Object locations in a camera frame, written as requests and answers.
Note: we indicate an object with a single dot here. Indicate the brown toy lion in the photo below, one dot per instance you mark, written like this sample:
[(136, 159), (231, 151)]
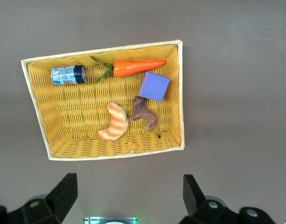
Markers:
[(143, 113)]

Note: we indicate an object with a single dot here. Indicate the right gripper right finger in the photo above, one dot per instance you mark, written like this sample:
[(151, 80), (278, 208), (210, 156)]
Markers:
[(203, 210)]

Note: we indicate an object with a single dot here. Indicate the yellow woven basket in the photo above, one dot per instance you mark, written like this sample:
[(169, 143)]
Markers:
[(70, 112)]

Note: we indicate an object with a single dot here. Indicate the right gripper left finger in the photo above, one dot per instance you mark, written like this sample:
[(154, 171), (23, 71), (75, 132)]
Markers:
[(52, 205)]

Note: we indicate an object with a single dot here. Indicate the orange toy carrot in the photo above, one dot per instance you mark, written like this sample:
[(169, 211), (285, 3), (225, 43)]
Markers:
[(133, 67)]

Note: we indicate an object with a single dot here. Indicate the purple foam block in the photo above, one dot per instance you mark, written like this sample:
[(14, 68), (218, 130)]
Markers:
[(154, 86)]

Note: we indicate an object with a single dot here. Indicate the small black labelled can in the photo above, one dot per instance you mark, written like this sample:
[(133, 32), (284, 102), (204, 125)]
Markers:
[(66, 75)]

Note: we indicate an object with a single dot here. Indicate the toy croissant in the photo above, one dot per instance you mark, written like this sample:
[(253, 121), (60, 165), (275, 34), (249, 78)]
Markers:
[(116, 123)]

